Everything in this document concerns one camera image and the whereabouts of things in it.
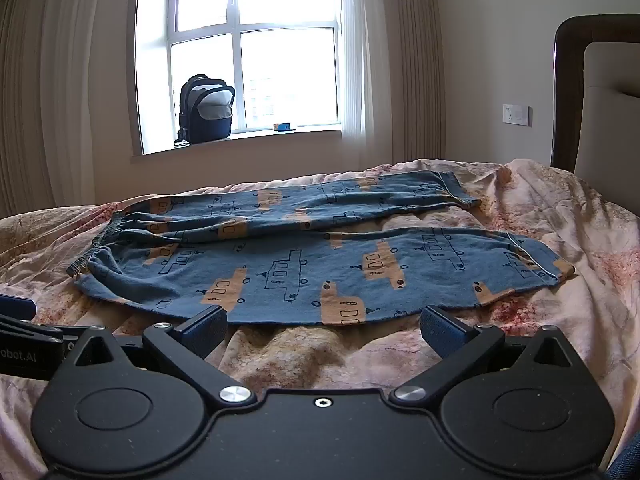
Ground brown padded headboard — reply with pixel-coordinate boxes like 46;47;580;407
549;13;640;200

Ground blue printed pants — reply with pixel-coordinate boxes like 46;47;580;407
67;170;577;327

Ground white framed window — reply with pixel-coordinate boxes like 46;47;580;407
131;0;352;157

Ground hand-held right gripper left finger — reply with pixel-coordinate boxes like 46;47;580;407
65;305;254;405

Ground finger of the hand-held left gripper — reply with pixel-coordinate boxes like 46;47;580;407
0;295;37;322
0;314;65;342

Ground dark blue backpack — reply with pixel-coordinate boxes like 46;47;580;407
173;74;237;149

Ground pink floral blanket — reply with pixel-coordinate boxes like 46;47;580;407
0;158;640;480

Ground wide beige curtain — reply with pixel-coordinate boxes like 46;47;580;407
0;0;142;220

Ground narrow beige curtain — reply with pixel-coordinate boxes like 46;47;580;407
390;0;447;163

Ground white wall socket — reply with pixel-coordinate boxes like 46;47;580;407
502;103;533;127

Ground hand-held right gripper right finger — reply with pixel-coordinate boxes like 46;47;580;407
389;304;584;406

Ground sheer white curtain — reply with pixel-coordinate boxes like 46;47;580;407
339;0;393;147

